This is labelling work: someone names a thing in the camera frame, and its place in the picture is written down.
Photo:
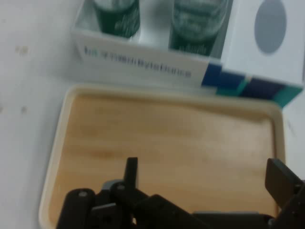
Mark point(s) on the white and blue cardboard box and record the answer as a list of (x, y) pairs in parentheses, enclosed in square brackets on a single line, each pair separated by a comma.
[(143, 64)]

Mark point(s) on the wooden tray with cream rim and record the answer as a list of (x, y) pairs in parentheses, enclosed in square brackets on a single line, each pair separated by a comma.
[(166, 143)]

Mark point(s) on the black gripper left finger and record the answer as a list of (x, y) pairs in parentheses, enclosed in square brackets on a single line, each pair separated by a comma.
[(114, 205)]

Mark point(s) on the green label water bottle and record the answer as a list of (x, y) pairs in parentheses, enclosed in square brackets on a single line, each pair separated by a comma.
[(197, 23), (114, 19)]

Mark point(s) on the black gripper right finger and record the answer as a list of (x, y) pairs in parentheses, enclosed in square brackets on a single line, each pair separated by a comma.
[(288, 190)]

